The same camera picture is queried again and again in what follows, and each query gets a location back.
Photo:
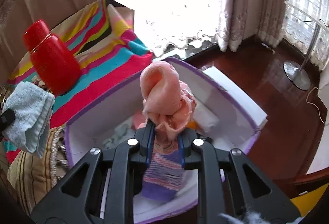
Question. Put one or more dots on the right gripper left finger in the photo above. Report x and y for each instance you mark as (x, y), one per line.
(100, 187)

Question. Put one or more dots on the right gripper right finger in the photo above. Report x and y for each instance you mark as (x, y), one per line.
(230, 183)

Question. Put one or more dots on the light blue towel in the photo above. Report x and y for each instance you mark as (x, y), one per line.
(32, 107)

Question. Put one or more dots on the purple knitted hat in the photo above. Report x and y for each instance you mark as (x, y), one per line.
(164, 177)

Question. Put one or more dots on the peach pink scrunched cloth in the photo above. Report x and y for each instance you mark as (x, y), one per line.
(167, 101)

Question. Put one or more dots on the pink fleece hat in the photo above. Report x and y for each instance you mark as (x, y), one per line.
(138, 120)

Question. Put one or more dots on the red thermos flask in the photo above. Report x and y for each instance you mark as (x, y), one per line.
(52, 60)

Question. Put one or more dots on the purple cardboard box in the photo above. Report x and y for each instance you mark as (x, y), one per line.
(224, 113)

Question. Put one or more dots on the colourful striped tablecloth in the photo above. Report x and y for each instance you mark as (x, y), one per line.
(101, 38)

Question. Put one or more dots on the lace window curtain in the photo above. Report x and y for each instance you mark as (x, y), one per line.
(270, 21)

